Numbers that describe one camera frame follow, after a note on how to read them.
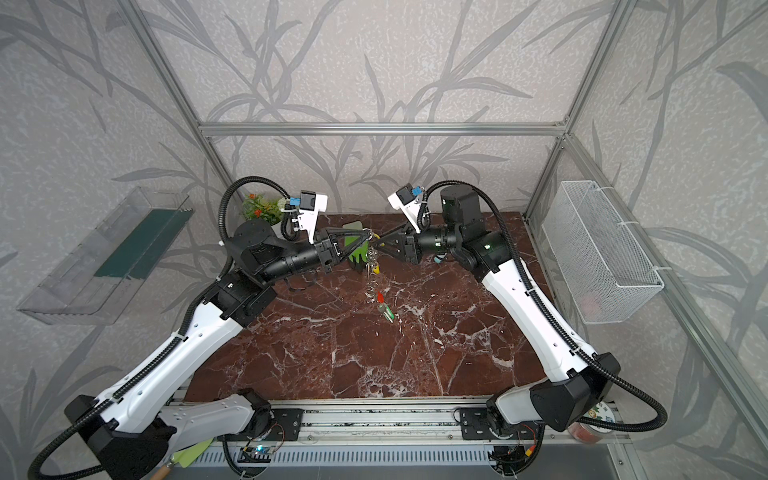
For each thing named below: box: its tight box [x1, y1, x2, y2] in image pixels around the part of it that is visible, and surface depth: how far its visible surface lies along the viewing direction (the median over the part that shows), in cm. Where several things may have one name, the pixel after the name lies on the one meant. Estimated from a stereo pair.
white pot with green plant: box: [242, 194, 286, 238], surface depth 104 cm
